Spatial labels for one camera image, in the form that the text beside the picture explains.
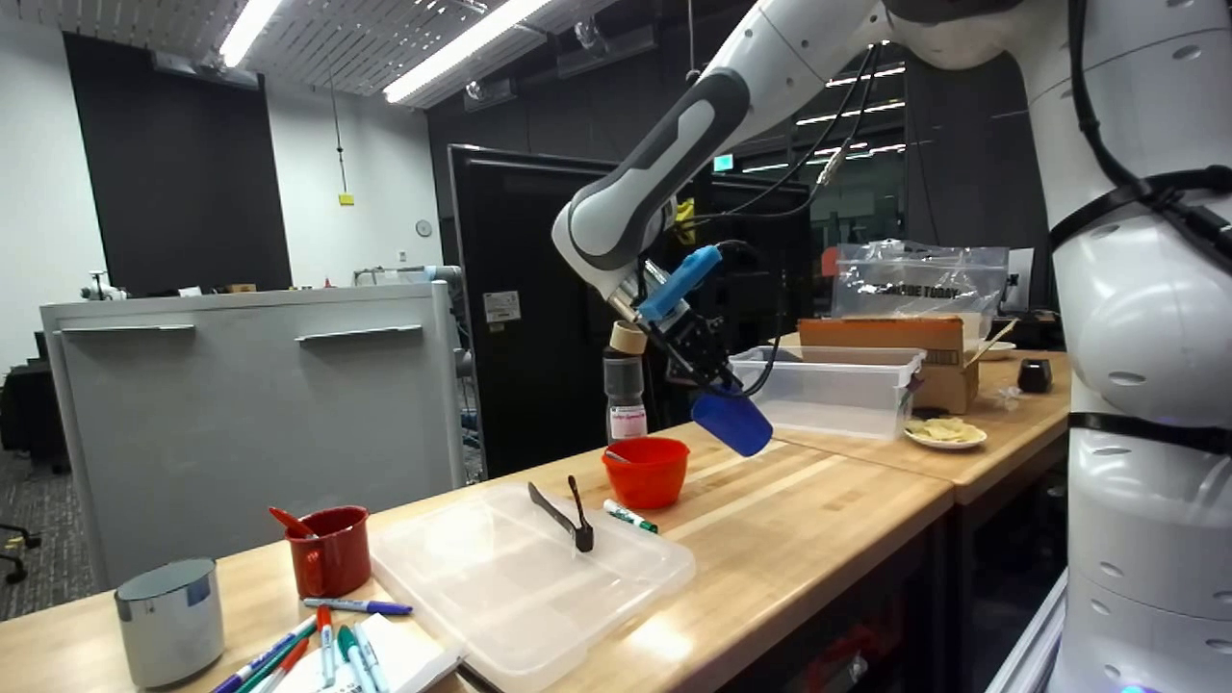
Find blue cup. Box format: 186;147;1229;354
690;384;774;458

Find grey bottle with tan cap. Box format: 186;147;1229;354
603;321;650;446

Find clear plastic bin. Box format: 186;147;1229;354
728;344;928;443

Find orange bowl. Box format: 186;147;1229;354
601;436;692;511

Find black cabinet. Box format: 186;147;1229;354
447;143;815;479

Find green marker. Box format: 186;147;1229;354
235;630;315;693
603;498;661;536
336;625;372;693

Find black tongs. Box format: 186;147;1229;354
526;475;597;554

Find clear plastic bag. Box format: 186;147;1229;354
832;240;1011;324

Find cardboard box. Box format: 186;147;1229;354
797;315;984;416

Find white plate with chips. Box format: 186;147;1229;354
903;415;989;452

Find white bowl with stick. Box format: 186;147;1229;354
965;319;1019;370

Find clear plastic lid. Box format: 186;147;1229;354
369;480;699;693

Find white notepad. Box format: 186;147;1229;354
273;612;464;693

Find red mug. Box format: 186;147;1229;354
284;505;372;600

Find red spoon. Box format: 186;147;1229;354
268;506;320;541

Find grey cabinet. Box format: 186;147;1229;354
39;280;469;591

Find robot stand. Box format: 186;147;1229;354
984;568;1071;693

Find light blue marker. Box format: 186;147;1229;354
353;621;392;693

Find orange marker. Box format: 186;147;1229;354
316;603;337;687

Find red marker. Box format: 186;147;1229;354
258;636;310;693

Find purple marker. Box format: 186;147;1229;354
211;616;319;693

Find silver tin can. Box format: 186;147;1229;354
114;557;226;690

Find office chair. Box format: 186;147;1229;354
0;523;42;586

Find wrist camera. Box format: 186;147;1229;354
637;244;724;324

